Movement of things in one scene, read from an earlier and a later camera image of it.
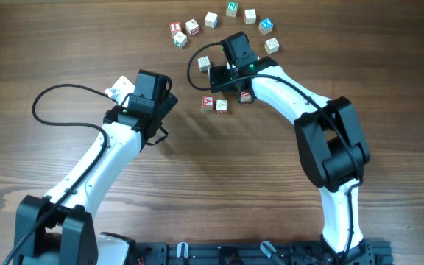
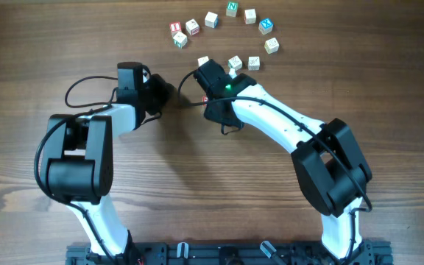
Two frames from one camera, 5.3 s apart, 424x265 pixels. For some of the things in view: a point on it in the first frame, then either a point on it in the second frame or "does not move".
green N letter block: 232,8 does not move
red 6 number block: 192,27 does not move
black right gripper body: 223,75 → 213,112
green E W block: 204,63 does not move
